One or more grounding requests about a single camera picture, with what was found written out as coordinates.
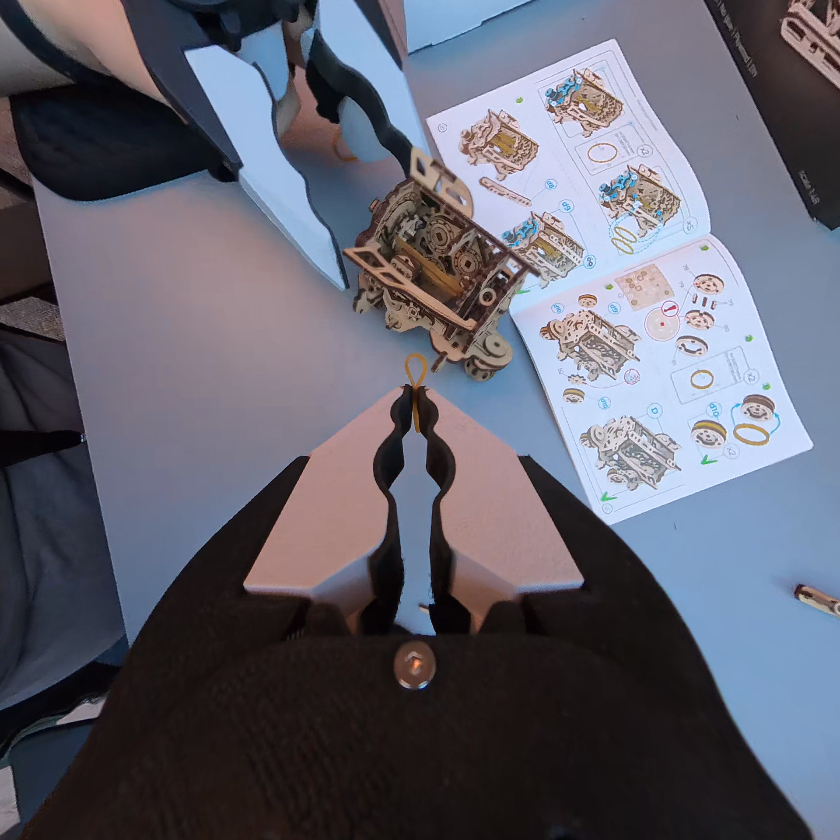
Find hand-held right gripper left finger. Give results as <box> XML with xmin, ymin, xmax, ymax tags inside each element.
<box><xmin>243</xmin><ymin>386</ymin><xmax>414</xmax><ymax>635</ymax></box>

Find person's grey trousers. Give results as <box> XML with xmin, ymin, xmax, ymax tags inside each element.
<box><xmin>0</xmin><ymin>325</ymin><xmax>129</xmax><ymax>713</ymax></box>

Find illustrated instruction booklet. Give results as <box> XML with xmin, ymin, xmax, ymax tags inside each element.
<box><xmin>425</xmin><ymin>38</ymin><xmax>815</xmax><ymax>526</ymax></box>

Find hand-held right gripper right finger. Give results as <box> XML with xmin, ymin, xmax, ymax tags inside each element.
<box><xmin>415</xmin><ymin>387</ymin><xmax>585</xmax><ymax>636</ymax></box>

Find small wooden model part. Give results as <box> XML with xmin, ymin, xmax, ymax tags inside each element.
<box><xmin>793</xmin><ymin>583</ymin><xmax>840</xmax><ymax>618</ymax></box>

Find black mesh chair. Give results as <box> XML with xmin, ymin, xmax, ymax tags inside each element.
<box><xmin>10</xmin><ymin>85</ymin><xmax>240</xmax><ymax>203</ymax></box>

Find black and teal model kit box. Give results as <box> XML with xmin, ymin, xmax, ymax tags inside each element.
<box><xmin>705</xmin><ymin>0</ymin><xmax>840</xmax><ymax>231</ymax></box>

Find white cardboard box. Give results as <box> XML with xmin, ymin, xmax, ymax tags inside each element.
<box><xmin>402</xmin><ymin>0</ymin><xmax>532</xmax><ymax>55</ymax></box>

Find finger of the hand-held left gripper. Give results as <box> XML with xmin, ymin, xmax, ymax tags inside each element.
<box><xmin>305</xmin><ymin>29</ymin><xmax>416</xmax><ymax>165</ymax></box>
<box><xmin>184</xmin><ymin>29</ymin><xmax>350</xmax><ymax>291</ymax></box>

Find wooden mechanical model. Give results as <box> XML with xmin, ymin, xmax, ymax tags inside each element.
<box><xmin>343</xmin><ymin>146</ymin><xmax>542</xmax><ymax>383</ymax></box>

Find person's left hand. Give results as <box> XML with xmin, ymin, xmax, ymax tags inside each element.
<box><xmin>20</xmin><ymin>0</ymin><xmax>169</xmax><ymax>105</ymax></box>

